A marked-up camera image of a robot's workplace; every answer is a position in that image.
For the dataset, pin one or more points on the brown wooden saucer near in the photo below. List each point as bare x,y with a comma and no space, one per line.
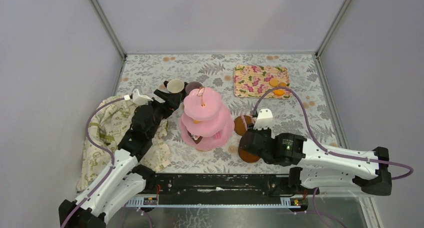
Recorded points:
247,157

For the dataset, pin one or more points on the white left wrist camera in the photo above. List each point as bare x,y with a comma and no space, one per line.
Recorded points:
139,99

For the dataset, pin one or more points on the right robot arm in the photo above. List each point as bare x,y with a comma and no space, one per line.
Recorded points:
327,167

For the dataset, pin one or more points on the brown wooden saucer far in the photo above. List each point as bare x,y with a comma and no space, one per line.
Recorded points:
242,123

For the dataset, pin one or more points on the chocolate cake slice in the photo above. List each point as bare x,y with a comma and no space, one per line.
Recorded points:
194,139

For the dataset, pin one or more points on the orange fish shaped cookie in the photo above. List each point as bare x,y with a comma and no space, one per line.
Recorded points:
279,92

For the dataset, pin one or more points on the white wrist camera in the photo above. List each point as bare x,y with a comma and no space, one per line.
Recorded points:
264,120
139,99

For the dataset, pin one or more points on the floral yellow tray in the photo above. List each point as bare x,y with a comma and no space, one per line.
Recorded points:
252,81

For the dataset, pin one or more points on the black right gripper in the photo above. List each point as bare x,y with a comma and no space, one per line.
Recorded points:
267,131

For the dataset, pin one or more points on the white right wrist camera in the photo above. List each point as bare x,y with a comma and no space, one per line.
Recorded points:
264,120

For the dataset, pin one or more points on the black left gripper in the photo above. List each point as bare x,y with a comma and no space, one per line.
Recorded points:
162,103

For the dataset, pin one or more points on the dark purple cup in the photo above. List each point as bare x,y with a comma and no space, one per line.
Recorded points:
192,86

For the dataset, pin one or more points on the brown wooden saucer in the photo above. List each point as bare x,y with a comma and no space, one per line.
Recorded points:
247,157
242,123

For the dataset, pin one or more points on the pink three-tier cake stand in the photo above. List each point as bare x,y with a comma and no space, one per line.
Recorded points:
206,105

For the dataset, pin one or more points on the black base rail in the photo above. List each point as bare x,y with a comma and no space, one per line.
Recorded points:
173,190

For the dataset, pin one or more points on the floral grey tablecloth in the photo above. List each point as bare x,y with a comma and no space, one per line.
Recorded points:
217,71

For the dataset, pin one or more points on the black mug white inside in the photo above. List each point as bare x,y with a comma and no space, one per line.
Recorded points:
175,86

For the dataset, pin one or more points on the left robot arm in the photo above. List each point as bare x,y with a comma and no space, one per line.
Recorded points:
123,177

